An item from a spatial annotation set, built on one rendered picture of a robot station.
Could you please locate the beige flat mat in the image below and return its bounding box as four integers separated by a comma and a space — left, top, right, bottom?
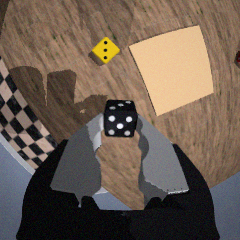
129, 25, 214, 116

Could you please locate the black die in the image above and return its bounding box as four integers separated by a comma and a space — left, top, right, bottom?
104, 100, 137, 138

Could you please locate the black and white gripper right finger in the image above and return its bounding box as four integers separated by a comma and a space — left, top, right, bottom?
135, 113, 220, 240

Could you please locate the yellow die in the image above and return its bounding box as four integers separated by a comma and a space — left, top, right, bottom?
92, 37, 120, 64

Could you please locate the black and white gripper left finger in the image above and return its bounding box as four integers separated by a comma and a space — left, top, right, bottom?
16, 112, 104, 240

